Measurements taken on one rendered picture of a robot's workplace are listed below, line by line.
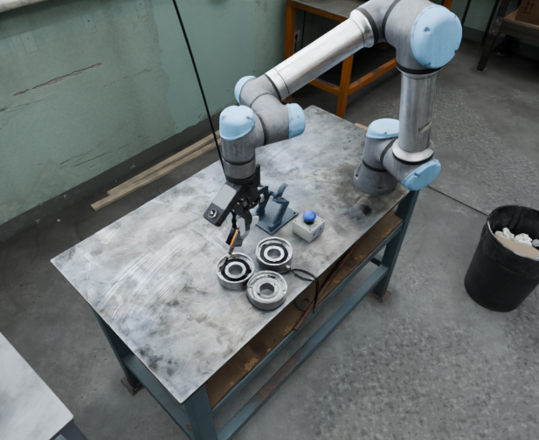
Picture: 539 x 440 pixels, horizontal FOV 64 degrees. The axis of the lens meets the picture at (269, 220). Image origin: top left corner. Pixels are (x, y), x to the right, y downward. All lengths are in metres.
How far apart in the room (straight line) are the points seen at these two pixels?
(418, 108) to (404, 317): 1.23
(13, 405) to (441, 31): 1.33
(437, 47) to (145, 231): 0.94
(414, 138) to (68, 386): 1.66
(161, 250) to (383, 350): 1.16
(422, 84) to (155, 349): 0.91
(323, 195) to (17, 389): 1.04
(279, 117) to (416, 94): 0.37
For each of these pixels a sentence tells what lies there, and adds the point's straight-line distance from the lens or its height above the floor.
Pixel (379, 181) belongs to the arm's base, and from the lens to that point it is 1.47.
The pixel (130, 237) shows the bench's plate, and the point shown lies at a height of 0.80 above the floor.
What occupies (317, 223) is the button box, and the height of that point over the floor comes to 0.85.
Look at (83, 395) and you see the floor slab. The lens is 2.05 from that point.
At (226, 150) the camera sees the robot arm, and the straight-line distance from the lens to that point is 0.95.
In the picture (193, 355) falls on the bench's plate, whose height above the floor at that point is 0.80.
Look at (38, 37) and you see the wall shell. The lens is 2.41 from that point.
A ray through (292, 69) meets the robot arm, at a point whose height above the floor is 1.30.
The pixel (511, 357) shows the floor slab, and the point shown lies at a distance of 2.26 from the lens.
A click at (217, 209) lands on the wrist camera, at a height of 1.07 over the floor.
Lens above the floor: 1.76
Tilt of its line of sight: 45 degrees down
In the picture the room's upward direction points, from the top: straight up
